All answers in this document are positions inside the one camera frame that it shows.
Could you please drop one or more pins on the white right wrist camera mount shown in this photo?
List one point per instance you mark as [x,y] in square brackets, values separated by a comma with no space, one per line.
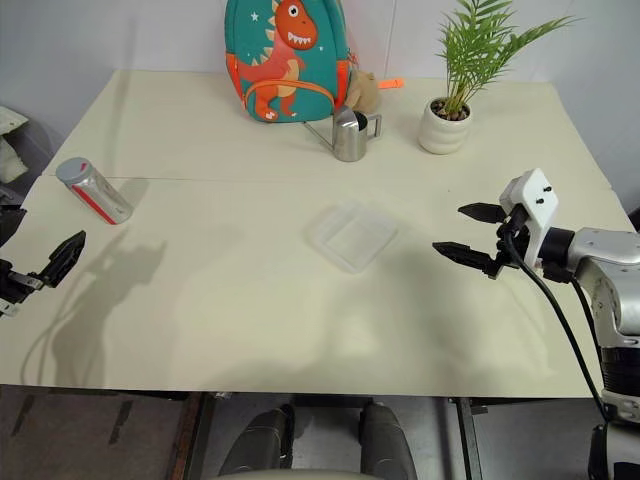
[537,195]

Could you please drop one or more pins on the clear plastic container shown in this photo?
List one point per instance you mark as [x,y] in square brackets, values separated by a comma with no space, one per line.
[352,235]

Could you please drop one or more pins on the orange plastic tag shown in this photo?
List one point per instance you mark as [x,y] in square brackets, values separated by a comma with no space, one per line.
[391,83]

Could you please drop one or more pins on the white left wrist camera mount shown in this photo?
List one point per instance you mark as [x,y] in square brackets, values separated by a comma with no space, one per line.
[7,310]

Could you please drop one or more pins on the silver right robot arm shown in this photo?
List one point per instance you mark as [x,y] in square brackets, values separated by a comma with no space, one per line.
[607,270]

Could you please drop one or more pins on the dark rounded shape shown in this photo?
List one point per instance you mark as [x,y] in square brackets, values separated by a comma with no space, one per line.
[260,440]
[387,440]

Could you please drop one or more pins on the brown plush toy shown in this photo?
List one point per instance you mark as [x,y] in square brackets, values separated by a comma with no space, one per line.
[364,90]

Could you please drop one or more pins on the teal dinosaur backpack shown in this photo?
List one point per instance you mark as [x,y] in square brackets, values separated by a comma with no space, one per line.
[280,55]

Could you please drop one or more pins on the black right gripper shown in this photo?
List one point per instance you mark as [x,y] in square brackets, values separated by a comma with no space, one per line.
[515,245]

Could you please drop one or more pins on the black table frame leg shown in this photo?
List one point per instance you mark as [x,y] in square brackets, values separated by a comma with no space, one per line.
[197,435]
[470,440]

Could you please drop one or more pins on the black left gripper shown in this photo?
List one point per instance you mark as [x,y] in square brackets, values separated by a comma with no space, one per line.
[15,282]

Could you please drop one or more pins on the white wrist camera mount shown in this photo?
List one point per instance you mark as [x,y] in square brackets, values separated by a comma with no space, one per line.
[7,310]
[537,195]

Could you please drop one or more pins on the white crumpled cloth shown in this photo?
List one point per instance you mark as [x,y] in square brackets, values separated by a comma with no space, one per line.
[9,150]

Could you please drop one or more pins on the green plant in white pot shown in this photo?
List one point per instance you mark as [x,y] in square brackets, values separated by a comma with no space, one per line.
[445,127]

